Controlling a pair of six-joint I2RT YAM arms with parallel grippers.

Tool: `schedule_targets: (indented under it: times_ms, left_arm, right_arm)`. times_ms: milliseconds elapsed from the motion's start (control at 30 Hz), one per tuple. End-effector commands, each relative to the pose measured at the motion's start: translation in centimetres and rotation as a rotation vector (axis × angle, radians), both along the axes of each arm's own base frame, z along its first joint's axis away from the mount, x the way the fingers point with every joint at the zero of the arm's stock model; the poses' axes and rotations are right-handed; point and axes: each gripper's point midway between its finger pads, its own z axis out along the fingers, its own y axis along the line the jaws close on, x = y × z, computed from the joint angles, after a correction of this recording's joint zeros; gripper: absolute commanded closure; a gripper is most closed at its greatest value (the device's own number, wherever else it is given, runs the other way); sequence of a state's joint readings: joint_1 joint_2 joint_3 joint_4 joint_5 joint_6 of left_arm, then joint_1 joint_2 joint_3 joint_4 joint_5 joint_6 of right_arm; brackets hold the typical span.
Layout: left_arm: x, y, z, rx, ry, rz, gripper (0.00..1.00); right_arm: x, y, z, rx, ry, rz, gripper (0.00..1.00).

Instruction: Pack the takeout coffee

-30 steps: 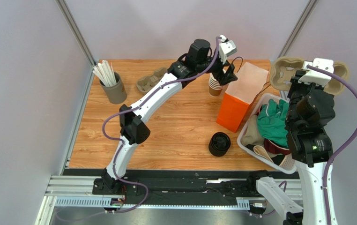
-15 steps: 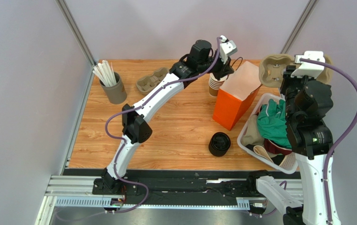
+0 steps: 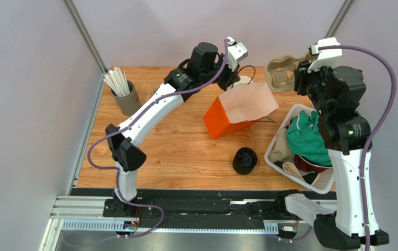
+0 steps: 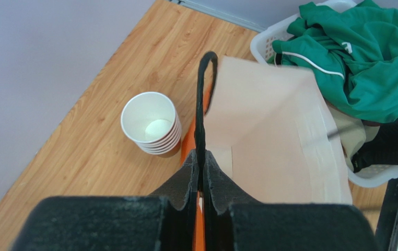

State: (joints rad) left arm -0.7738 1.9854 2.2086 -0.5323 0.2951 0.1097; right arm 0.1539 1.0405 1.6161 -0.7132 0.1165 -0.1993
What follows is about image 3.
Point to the white laundry basket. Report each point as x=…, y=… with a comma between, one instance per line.
x=324, y=181

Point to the right aluminium frame post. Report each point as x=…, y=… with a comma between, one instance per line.
x=339, y=18

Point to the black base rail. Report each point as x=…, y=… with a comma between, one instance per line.
x=199, y=209

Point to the orange paper bag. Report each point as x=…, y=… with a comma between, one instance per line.
x=238, y=108

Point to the stack of black lids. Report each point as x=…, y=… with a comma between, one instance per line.
x=244, y=161

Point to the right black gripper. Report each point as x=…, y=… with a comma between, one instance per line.
x=301, y=81

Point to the dark red cloth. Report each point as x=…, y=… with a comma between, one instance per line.
x=302, y=164

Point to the beige cloth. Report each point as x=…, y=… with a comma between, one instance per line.
x=281, y=151

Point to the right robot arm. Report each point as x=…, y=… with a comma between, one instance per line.
x=335, y=93

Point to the left aluminium frame post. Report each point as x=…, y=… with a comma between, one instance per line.
x=84, y=33

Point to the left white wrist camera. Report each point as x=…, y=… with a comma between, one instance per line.
x=236, y=52

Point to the pulp cup carrier tray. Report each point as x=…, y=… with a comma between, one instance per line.
x=279, y=71

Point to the aluminium front frame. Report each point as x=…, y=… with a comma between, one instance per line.
x=91, y=219

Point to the grey straw holder cup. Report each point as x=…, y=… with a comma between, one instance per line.
x=128, y=104

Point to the stack of paper cups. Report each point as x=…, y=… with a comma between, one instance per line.
x=243, y=80

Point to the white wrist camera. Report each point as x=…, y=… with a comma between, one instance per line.
x=328, y=57
x=236, y=52

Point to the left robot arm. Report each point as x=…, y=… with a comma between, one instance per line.
x=205, y=66

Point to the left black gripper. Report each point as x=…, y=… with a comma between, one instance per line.
x=231, y=77

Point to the green cloth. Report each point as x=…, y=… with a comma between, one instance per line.
x=304, y=139

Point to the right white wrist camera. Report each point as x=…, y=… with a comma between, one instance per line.
x=328, y=57

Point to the aluminium frame post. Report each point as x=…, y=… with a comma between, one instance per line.
x=84, y=33
x=339, y=18

